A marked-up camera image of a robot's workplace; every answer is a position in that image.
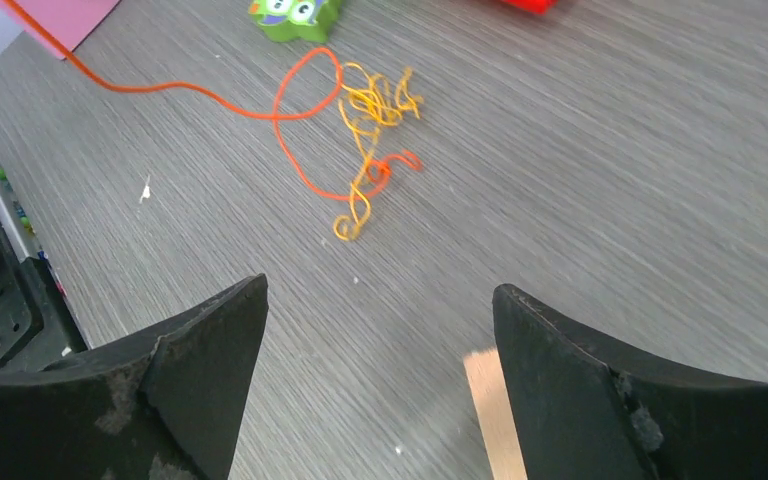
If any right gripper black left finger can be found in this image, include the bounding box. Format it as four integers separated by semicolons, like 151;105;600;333
0;274;268;479

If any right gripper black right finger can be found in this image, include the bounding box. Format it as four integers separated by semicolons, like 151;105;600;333
492;284;768;479

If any yellow string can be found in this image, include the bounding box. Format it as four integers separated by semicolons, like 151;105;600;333
332;62;425;243

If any orange string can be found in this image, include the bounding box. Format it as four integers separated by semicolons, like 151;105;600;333
0;0;424;203

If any tan wooden block near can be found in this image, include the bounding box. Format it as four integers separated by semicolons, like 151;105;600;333
463;348;527;480

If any pink gripper stand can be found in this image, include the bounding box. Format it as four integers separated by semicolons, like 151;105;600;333
17;0;120;52

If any green owl toy block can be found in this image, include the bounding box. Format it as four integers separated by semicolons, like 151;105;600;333
249;0;342;43

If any red plastic bin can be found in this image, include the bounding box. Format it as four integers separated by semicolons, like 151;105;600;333
503;0;557;15

